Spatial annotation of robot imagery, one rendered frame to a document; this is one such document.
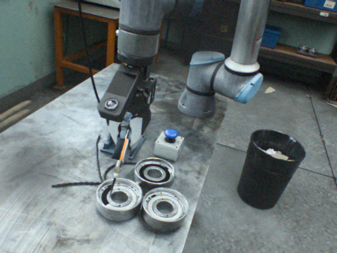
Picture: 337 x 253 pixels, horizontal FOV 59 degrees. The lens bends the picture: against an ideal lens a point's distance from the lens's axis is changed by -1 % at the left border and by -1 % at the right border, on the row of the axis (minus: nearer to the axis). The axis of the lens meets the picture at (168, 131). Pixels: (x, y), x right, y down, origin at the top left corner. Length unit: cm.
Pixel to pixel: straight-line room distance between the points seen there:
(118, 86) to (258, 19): 54
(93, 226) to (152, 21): 43
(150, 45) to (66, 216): 41
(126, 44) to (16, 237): 43
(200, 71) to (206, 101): 12
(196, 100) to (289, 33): 357
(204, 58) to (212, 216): 110
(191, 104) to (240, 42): 30
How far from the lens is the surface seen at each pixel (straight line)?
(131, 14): 54
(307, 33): 462
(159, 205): 72
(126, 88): 55
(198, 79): 110
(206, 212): 191
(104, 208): 68
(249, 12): 96
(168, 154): 88
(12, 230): 71
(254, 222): 197
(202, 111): 113
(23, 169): 84
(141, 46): 55
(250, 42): 98
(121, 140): 64
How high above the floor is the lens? 133
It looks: 31 degrees down
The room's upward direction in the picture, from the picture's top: 10 degrees clockwise
